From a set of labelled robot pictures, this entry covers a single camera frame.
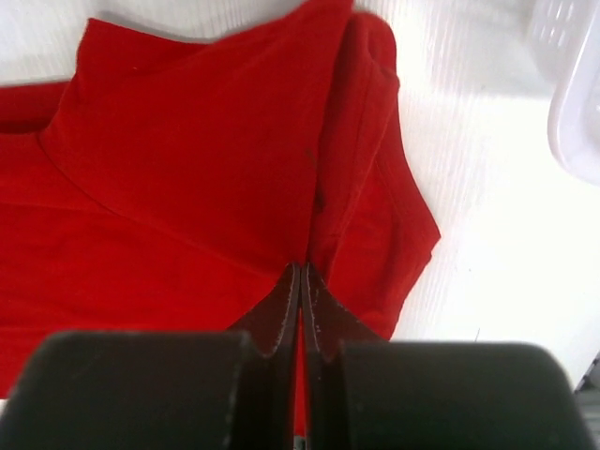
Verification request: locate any white plastic basket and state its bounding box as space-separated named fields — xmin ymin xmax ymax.
xmin=526 ymin=0 xmax=599 ymax=186

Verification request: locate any red t shirt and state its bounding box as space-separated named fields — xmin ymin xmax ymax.
xmin=0 ymin=0 xmax=443 ymax=450

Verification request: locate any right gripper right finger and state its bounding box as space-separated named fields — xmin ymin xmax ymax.
xmin=301 ymin=265 xmax=592 ymax=449

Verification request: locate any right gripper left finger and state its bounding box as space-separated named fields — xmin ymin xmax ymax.
xmin=1 ymin=264 xmax=301 ymax=449

